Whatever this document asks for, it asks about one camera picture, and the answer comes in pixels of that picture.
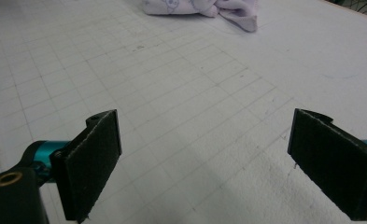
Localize dark background cables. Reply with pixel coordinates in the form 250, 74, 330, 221
327, 0, 367, 18

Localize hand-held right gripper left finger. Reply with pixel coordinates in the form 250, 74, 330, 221
49, 108, 123, 224

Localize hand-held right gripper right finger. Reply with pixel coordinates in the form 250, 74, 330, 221
287, 107, 367, 222

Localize lilac printed towel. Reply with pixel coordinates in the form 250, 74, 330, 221
142, 0, 260, 34

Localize white grid mat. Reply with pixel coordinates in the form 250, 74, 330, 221
0, 0, 367, 224

